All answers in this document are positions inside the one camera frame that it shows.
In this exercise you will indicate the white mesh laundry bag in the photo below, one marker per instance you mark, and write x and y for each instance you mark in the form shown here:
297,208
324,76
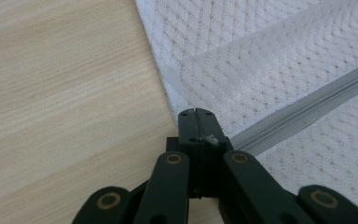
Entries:
261,46

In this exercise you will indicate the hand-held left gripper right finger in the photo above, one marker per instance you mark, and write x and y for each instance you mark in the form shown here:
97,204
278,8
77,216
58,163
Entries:
209,127

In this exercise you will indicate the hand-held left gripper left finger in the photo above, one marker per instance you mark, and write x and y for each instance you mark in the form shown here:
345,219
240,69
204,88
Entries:
189,130

